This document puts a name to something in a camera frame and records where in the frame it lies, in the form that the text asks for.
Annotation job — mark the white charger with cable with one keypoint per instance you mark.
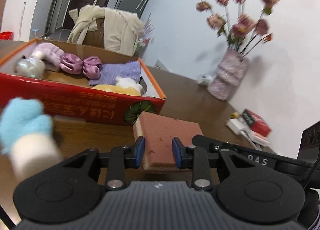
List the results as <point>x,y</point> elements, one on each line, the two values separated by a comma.
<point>238,128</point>

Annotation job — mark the small white object by vase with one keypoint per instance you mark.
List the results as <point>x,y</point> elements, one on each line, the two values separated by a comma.
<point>204,80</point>

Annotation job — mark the purple satin scrunchie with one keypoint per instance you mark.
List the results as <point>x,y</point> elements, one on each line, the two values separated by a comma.
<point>74,65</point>

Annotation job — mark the red plastic basin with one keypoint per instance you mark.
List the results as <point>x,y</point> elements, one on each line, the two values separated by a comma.
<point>6,35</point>

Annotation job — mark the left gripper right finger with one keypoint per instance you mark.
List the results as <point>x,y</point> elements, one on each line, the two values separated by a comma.
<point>182,154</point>

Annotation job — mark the red black small box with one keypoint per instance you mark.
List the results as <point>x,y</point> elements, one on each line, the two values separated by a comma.
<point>256,127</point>

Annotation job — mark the red cardboard box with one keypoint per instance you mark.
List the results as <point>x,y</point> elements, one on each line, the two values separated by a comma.
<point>71,96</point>

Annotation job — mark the fluffy lilac headband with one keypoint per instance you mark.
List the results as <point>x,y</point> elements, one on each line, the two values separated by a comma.
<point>50,54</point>

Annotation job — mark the pink and cream sponge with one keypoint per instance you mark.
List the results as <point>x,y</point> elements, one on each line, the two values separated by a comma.
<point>158,132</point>

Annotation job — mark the dried pink rose bouquet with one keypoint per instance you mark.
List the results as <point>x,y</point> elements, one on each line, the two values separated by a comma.
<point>246,33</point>

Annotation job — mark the brown wooden chair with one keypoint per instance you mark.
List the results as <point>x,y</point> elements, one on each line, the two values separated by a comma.
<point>96,38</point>

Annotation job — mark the blue plush toy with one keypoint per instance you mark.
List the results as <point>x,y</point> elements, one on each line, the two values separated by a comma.
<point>22,117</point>

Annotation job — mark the yellow white plush toy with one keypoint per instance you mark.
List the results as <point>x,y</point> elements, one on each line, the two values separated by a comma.
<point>126,86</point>

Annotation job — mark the purple knitted cloth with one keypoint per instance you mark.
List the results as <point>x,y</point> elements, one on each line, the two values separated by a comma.
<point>109,72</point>

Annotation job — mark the white foam cylinder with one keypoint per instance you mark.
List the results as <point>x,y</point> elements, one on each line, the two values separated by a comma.
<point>33,153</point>

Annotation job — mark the pink textured vase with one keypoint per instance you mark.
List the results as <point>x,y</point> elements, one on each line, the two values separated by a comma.
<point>229,74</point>

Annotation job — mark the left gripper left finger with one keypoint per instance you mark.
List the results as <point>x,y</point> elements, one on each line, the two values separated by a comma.
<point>134,154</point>

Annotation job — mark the clear plastic bagged puff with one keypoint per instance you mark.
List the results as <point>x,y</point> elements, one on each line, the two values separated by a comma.
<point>30,67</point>

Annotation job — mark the beige jacket on chair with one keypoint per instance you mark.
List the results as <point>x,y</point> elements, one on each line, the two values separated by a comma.
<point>122,29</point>

